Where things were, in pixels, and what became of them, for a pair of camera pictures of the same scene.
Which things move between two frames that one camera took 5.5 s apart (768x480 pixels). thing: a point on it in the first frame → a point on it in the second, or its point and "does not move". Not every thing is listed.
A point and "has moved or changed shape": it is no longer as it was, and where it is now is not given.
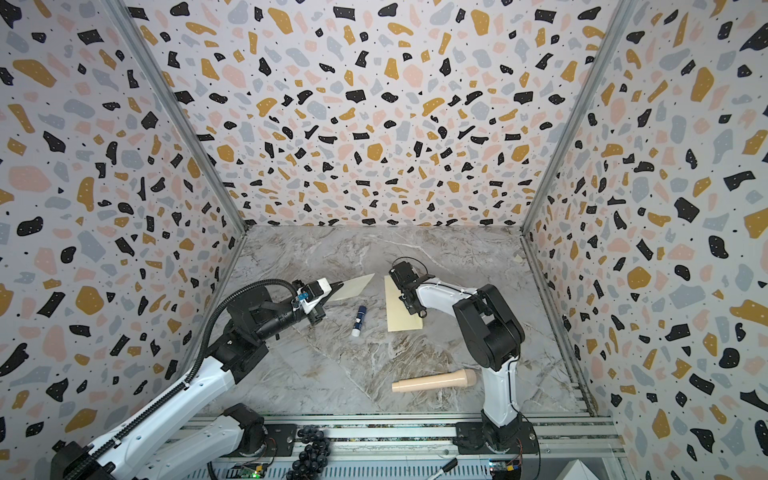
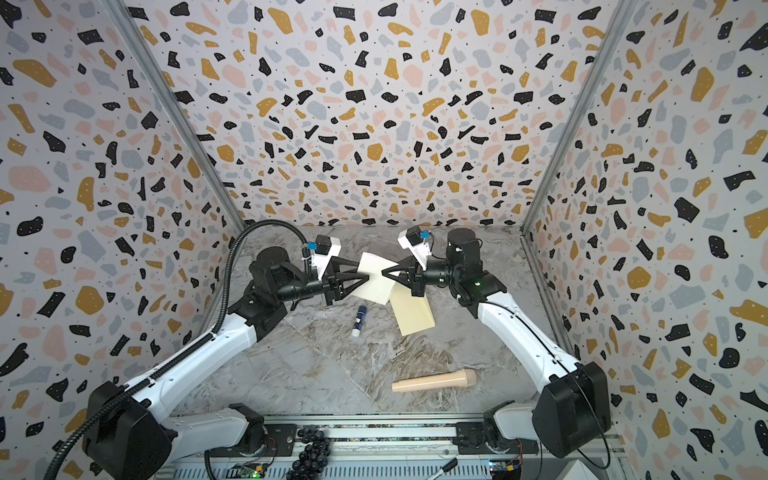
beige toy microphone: [447, 380] does not move
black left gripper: [315, 316] → [333, 289]
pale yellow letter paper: [398, 315] has moved or changed shape
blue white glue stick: [356, 329] does not move
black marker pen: [449, 466] does not move
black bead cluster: [314, 458] does not move
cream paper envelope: [352, 287] has moved or changed shape
